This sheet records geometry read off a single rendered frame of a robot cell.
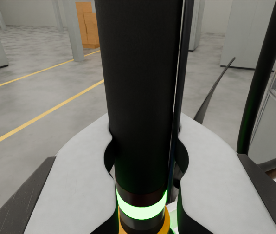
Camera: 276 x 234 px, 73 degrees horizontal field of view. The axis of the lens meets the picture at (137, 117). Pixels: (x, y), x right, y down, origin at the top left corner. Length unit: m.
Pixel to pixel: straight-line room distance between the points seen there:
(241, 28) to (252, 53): 0.66
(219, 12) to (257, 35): 6.83
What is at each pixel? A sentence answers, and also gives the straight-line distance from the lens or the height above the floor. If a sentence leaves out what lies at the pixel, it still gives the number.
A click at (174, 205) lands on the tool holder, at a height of 1.36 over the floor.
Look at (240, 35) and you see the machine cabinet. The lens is 5.51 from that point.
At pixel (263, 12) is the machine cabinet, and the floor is 1.29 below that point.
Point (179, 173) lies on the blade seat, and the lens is 0.39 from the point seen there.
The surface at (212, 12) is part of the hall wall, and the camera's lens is 12.21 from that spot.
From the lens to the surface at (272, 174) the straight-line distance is 0.27.
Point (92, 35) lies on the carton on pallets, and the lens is 8.20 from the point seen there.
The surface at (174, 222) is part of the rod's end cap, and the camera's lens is 0.19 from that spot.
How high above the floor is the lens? 1.52
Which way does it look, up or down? 31 degrees down
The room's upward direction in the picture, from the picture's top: 1 degrees counter-clockwise
